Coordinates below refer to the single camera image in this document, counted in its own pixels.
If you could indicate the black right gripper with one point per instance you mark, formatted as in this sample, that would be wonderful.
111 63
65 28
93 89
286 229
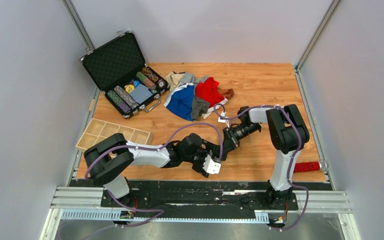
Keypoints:
230 139

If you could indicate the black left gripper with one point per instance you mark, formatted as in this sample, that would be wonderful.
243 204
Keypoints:
198 166

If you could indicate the black pinstriped underwear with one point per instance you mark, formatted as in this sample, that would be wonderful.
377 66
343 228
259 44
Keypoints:
216 154

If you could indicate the red underwear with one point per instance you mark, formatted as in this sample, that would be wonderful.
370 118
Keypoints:
208 91

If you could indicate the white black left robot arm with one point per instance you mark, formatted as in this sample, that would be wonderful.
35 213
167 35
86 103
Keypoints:
109 158

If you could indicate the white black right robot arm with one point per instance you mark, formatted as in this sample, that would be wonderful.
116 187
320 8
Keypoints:
288 133

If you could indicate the grey-green underwear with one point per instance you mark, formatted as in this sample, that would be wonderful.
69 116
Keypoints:
198 107

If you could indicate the brown underwear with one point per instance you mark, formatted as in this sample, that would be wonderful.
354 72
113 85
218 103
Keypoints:
226 93

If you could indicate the blue underwear white waistband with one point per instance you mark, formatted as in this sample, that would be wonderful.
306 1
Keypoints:
179 101

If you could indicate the grey striped underwear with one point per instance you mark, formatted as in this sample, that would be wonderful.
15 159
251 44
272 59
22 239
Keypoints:
191 78

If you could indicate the beige underwear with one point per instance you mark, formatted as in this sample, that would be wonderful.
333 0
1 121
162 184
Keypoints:
173 79

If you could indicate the red glitter lint roller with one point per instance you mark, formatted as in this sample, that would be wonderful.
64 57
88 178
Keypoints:
311 166

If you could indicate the wooden compartment tray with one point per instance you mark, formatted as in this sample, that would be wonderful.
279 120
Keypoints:
98 130

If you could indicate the black aluminium poker chip case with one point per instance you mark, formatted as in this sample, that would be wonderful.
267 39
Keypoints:
119 69

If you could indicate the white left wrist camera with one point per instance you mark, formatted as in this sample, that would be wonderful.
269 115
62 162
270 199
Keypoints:
210 166

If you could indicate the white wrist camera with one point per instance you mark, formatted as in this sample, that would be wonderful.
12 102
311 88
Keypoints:
222 119
210 166

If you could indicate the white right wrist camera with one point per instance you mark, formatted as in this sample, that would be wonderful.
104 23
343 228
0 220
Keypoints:
222 119

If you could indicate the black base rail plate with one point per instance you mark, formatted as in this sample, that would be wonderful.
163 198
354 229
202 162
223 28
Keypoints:
204 199

